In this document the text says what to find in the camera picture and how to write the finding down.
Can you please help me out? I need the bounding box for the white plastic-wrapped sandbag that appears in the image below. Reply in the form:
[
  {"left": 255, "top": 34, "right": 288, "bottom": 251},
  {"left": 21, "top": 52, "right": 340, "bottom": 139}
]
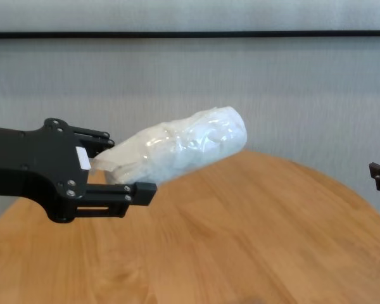
[{"left": 90, "top": 106, "right": 248, "bottom": 184}]

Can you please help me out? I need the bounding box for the black horizontal rail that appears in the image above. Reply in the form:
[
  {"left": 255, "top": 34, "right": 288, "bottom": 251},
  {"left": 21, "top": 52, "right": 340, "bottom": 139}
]
[{"left": 0, "top": 30, "right": 380, "bottom": 39}]

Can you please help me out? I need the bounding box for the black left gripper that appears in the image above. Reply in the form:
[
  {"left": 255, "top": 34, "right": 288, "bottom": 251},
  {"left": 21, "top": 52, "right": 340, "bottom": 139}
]
[{"left": 0, "top": 118, "right": 158, "bottom": 224}]

